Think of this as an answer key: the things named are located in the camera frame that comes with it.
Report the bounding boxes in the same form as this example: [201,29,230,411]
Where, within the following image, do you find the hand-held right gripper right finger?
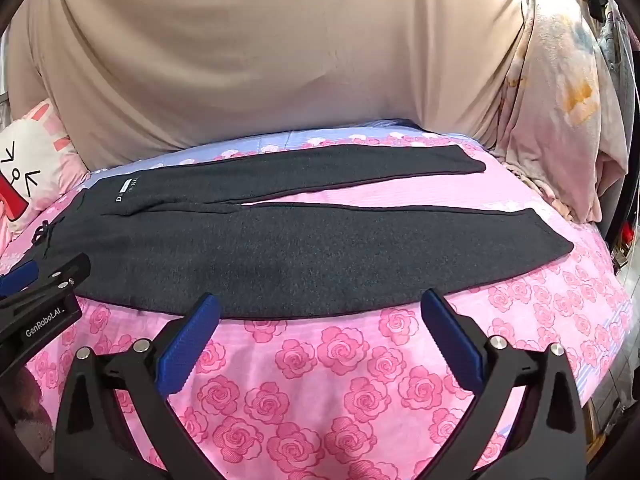
[420,287,587,480]

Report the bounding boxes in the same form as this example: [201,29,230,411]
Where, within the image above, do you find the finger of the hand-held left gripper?
[0,259,40,297]
[0,254,92,311]

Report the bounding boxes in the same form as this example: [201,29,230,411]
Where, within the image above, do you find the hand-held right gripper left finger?
[54,294,226,480]

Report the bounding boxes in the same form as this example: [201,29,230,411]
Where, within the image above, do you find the dark grey pants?
[37,144,575,321]

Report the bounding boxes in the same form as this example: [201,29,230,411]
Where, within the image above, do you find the person's left hand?
[10,367,57,461]

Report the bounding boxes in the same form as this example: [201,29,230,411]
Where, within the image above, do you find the white cat face pillow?
[0,99,91,236]

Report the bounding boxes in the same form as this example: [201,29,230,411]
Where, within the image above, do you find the pink rose print bedsheet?
[0,119,633,480]

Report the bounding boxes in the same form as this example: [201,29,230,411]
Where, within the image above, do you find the pale pink printed blanket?
[492,0,631,223]

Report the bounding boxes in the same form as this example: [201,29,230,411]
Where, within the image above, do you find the beige cloth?
[7,0,538,171]

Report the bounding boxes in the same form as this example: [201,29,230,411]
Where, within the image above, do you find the hanging grey clothes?
[597,0,640,126]

